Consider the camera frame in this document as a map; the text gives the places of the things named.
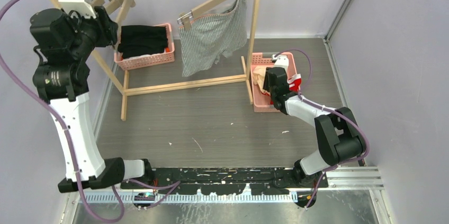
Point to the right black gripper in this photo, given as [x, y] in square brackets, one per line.
[266, 83]

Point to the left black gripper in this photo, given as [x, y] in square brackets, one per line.
[107, 28]

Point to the red white underwear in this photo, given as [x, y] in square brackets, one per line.
[293, 82]

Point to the beige underwear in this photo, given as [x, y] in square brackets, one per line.
[258, 74]

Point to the grey striped underwear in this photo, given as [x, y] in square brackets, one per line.
[211, 37]

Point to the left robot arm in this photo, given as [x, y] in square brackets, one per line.
[65, 40]

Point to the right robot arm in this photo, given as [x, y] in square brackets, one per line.
[339, 138]

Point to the pink plastic basket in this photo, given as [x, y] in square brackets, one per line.
[262, 102]

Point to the black folded clothes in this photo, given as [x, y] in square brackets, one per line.
[138, 40]

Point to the pink basket with black clothes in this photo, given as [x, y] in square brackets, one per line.
[149, 60]

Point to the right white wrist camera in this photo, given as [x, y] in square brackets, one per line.
[280, 61]

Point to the wooden clothes rack frame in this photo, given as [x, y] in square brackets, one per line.
[126, 92]

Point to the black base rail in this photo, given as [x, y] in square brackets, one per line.
[232, 181]

